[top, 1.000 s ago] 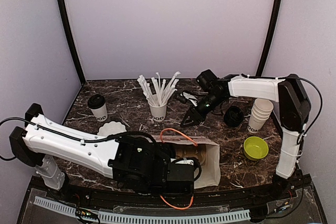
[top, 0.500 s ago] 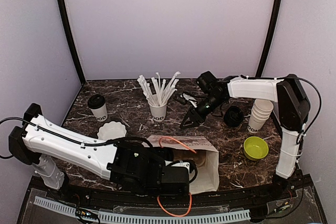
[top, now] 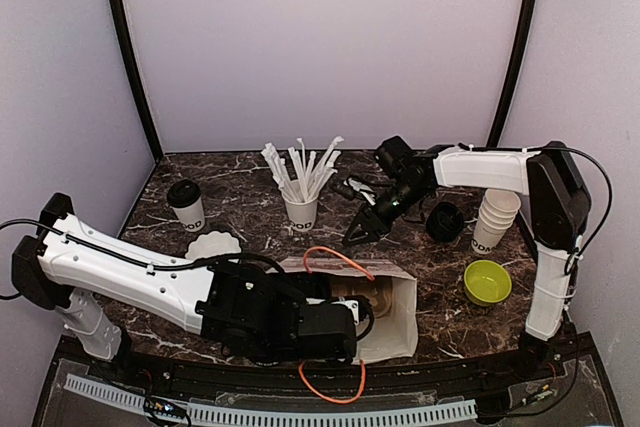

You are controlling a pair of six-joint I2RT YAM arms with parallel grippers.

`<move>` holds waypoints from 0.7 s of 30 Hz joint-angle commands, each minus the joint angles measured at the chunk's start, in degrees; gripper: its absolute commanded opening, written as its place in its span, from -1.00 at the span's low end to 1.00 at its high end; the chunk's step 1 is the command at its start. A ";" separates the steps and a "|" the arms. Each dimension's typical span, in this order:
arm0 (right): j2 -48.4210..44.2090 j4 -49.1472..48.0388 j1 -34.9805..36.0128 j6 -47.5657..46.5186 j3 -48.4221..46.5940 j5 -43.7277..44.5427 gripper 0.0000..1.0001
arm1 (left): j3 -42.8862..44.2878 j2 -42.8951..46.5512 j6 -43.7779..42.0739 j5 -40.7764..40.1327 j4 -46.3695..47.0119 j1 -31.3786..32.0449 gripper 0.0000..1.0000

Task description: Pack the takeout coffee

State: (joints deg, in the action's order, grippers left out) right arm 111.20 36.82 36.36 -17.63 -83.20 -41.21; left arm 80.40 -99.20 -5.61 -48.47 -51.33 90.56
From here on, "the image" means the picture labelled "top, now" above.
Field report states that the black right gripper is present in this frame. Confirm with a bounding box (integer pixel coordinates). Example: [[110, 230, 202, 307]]
[[342, 179, 430, 246]]

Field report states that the cardboard cup carrier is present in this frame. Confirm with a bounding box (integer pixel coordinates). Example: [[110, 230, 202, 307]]
[[330, 277, 393, 319]]

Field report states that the white paper bag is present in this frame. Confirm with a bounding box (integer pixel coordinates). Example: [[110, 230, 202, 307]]
[[281, 246, 418, 405]]

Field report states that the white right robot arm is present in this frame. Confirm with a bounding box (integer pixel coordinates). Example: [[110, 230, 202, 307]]
[[342, 136, 597, 341]]

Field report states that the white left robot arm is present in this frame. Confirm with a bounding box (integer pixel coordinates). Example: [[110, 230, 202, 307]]
[[11, 193, 373, 383]]

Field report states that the paper cup holding straws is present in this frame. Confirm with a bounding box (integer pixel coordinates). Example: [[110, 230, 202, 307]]
[[282, 194, 318, 233]]

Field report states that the stack of black lids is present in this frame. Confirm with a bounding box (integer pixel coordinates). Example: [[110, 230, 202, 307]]
[[425, 202, 465, 243]]

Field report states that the bundle of wrapped straws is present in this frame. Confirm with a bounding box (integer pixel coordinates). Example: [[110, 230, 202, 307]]
[[261, 136, 344, 203]]

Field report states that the green bowl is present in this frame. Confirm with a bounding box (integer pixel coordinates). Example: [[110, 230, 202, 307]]
[[463, 260, 512, 307]]

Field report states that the stack of white paper cups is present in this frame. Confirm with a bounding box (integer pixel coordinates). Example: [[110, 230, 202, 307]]
[[471, 189, 521, 254]]

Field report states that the white fluted dish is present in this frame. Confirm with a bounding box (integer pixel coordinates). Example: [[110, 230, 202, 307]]
[[185, 231, 242, 260]]

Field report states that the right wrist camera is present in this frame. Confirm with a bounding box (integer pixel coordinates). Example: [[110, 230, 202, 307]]
[[331, 177, 377, 205]]

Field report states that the white cable duct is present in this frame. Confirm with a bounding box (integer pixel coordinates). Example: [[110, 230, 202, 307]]
[[64, 374, 477, 426]]

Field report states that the right black frame post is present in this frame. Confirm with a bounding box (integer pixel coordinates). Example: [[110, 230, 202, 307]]
[[486, 0, 536, 147]]

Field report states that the black frame post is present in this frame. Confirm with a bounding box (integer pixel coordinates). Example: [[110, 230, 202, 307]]
[[108, 0, 164, 163], [486, 0, 536, 147]]

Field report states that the left black frame post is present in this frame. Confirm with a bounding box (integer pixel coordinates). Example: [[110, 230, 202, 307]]
[[108, 0, 164, 163]]

